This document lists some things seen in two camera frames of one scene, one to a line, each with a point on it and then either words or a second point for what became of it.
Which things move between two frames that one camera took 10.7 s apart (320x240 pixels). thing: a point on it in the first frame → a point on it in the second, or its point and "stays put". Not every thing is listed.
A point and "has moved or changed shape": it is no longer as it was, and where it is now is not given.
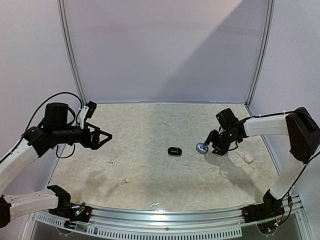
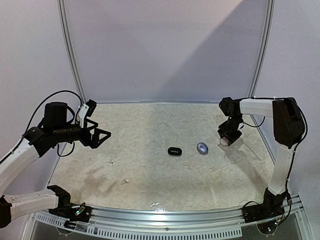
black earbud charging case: [174, 151] stays put
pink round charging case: [248, 158] has moved or changed shape
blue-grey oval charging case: [201, 148] stays put
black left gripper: [94, 143] stays put
